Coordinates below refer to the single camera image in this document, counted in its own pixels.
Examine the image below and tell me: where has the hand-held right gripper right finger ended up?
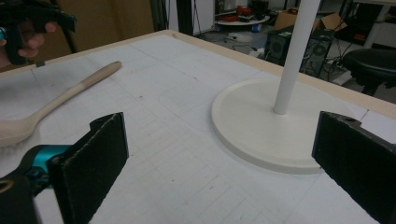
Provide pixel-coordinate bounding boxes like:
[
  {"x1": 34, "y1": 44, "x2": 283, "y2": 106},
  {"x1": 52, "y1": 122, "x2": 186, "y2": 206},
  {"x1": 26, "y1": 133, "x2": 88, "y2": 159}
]
[{"x1": 311, "y1": 110, "x2": 396, "y2": 224}]

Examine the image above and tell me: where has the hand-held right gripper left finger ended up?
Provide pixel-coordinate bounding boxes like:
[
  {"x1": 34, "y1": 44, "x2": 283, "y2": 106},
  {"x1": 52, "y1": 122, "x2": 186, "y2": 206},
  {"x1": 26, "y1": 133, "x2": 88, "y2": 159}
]
[{"x1": 46, "y1": 112, "x2": 130, "y2": 224}]

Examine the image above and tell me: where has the wooden spoon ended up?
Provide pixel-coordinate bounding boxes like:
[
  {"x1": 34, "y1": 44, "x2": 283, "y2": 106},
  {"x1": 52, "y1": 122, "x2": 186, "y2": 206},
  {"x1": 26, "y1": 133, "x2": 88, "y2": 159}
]
[{"x1": 0, "y1": 61, "x2": 122, "y2": 148}]

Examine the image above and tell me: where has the black round stool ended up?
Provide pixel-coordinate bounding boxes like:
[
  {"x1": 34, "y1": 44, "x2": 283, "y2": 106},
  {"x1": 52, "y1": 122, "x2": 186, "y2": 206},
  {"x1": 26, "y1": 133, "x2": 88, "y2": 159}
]
[{"x1": 342, "y1": 48, "x2": 396, "y2": 97}]

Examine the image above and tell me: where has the white round-base pole stand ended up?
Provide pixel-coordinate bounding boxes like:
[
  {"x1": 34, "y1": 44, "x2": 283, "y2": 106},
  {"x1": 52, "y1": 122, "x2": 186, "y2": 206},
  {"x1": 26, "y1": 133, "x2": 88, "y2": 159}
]
[{"x1": 211, "y1": 0, "x2": 354, "y2": 175}]

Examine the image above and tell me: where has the black computer tower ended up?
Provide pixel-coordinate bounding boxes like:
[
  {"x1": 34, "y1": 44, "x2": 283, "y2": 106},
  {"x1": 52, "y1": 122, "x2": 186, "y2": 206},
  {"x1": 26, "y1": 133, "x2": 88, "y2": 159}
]
[
  {"x1": 263, "y1": 30, "x2": 294, "y2": 67},
  {"x1": 299, "y1": 28, "x2": 332, "y2": 78}
]

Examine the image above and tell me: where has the white table leg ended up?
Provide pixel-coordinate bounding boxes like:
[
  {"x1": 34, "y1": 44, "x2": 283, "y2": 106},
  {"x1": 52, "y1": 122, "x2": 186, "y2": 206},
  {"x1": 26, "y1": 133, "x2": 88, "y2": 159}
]
[{"x1": 362, "y1": 0, "x2": 396, "y2": 49}]

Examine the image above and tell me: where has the open cardboard box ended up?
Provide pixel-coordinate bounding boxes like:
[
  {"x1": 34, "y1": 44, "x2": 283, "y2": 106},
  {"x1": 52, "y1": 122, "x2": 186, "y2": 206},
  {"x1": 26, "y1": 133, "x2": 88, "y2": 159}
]
[{"x1": 273, "y1": 9, "x2": 348, "y2": 33}]

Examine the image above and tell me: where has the white round platform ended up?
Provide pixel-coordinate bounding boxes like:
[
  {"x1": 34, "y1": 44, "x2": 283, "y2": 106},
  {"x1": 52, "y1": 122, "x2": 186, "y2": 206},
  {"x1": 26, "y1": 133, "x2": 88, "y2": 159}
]
[{"x1": 215, "y1": 14, "x2": 271, "y2": 28}]

